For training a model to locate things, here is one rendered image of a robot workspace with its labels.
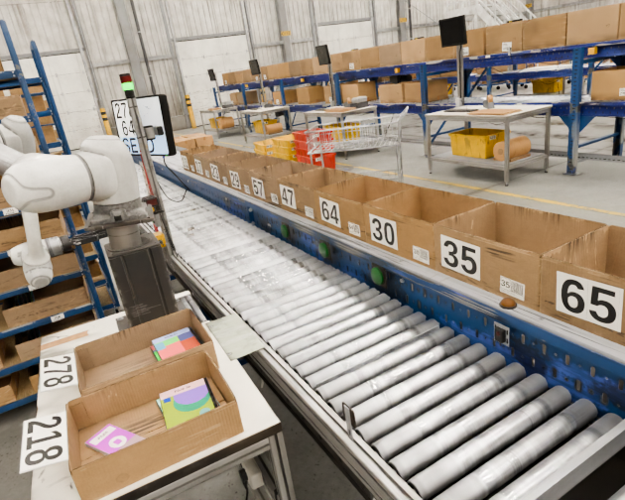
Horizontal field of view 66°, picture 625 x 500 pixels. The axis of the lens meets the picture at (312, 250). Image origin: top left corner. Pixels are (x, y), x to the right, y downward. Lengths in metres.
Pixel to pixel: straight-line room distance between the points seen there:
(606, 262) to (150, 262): 1.44
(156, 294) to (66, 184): 0.48
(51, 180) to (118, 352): 0.59
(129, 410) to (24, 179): 0.72
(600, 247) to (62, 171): 1.58
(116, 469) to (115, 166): 0.92
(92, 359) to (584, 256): 1.53
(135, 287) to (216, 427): 0.71
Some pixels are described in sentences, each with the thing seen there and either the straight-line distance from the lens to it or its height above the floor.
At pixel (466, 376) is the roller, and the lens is 1.39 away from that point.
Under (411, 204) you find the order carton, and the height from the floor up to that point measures 0.98.
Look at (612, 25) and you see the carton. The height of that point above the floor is 1.53.
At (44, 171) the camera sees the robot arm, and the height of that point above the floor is 1.40.
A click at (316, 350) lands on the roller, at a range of 1.54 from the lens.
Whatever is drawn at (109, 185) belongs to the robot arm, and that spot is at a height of 1.31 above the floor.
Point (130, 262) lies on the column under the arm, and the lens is 1.75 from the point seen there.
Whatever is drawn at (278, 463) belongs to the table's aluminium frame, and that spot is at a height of 0.63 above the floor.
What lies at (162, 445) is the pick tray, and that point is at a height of 0.82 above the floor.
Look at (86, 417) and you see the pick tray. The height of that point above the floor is 0.79.
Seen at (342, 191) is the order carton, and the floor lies 1.00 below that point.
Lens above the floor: 1.58
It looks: 21 degrees down
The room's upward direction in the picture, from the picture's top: 9 degrees counter-clockwise
